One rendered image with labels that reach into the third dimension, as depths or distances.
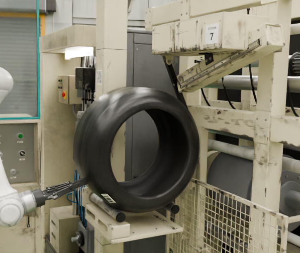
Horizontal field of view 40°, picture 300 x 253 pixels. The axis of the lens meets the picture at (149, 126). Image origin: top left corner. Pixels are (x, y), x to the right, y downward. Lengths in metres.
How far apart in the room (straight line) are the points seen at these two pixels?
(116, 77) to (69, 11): 9.14
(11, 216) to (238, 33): 1.12
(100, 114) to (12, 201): 0.50
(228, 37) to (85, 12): 9.67
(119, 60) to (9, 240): 1.17
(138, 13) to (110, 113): 9.64
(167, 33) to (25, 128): 0.96
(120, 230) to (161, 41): 0.95
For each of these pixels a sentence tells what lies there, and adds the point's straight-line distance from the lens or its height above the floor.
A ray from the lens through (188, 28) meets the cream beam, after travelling 1.90.
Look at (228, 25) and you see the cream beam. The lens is 1.71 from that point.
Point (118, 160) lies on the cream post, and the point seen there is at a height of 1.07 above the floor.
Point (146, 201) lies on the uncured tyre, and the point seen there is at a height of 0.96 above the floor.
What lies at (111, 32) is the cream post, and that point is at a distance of 2.12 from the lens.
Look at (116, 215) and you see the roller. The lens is 1.83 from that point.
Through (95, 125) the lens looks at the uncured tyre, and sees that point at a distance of 1.73.
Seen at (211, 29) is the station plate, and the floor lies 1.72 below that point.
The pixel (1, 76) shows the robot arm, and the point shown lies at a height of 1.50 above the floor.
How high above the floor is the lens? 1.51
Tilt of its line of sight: 7 degrees down
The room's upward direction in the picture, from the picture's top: 1 degrees clockwise
